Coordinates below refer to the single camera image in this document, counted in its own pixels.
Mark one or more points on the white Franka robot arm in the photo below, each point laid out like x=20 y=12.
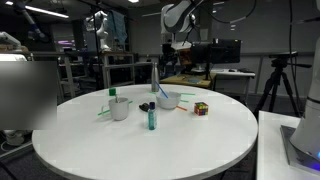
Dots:
x=175 y=18

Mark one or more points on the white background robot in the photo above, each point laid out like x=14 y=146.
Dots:
x=101 y=30

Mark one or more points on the orange straw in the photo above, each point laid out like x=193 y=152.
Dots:
x=182 y=108

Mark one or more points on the small black object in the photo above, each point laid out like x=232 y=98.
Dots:
x=144 y=107

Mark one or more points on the monitor with orange screen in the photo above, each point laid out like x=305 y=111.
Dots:
x=186 y=56

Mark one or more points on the wooden top desk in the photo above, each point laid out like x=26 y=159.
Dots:
x=186 y=80

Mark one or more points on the black camera tripod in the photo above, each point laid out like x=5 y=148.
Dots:
x=280 y=76

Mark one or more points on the white bowl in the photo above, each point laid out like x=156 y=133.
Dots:
x=170 y=101

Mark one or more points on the round white table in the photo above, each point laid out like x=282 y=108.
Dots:
x=133 y=153

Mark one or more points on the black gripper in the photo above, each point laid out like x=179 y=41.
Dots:
x=170 y=52

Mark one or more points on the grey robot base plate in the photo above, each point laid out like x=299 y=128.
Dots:
x=293 y=153

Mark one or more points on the ceiling light strip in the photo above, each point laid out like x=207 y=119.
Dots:
x=43 y=10

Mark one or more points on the black computer monitor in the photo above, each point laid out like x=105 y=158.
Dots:
x=201 y=52
x=226 y=50

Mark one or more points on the blue straw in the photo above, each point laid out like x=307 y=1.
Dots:
x=161 y=90

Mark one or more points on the dark background robot arm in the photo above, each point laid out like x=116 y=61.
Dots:
x=33 y=26

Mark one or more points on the small green block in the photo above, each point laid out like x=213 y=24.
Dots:
x=112 y=92

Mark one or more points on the hanging blue cloth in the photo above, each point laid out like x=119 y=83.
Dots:
x=117 y=26

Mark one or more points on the multicolour puzzle cube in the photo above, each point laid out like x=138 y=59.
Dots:
x=201 y=109

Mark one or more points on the white robot stand table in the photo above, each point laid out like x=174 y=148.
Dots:
x=270 y=153

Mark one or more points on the white office desk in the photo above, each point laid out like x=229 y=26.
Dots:
x=233 y=76

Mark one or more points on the thin grey stick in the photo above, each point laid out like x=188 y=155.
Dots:
x=116 y=98

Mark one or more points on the white mug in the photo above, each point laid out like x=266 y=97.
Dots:
x=119 y=110

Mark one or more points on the small blue liquid bottle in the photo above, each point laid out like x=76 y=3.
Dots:
x=152 y=118

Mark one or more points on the green straw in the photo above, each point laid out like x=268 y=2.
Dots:
x=188 y=94
x=184 y=101
x=104 y=112
x=152 y=93

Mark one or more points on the metal frame table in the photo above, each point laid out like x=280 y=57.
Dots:
x=116 y=66

